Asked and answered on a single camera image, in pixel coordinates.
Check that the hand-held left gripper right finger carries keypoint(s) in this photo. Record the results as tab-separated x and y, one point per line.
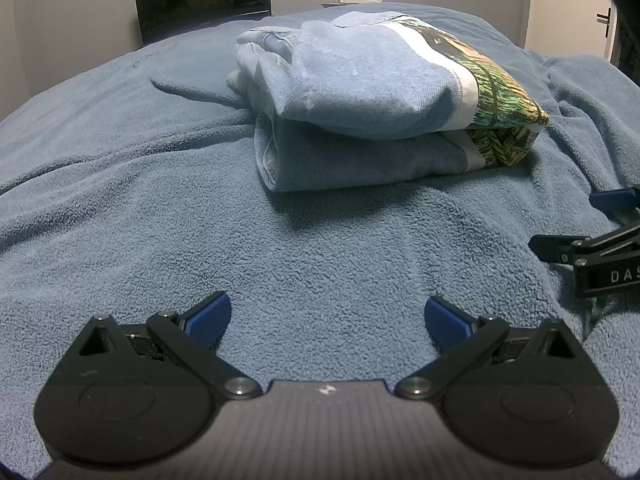
444	317

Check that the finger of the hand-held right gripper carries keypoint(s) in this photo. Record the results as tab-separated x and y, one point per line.
615	198
555	246

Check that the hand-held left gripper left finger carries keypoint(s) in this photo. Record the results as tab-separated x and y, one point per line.
212	316

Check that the light blue denim jacket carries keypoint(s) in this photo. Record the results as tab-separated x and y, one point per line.
360	85

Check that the blue fleece blanket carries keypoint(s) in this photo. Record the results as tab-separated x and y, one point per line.
175	220

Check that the white door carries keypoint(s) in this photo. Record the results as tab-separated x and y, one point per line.
565	5

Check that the small wall shelf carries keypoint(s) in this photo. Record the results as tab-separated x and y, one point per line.
332	5

